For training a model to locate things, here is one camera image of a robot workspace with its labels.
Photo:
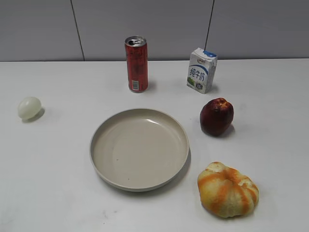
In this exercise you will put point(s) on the white peeled egg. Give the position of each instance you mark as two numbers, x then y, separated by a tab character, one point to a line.
29	107

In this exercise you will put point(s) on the red soda can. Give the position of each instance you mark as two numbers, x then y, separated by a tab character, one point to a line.
137	63

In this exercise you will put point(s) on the beige round plate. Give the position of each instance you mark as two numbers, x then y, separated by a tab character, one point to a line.
139	150

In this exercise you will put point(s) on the white blue milk carton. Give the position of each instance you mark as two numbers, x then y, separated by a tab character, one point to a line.
201	70

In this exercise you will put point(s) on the dark red apple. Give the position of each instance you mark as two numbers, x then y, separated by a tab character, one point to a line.
216	116

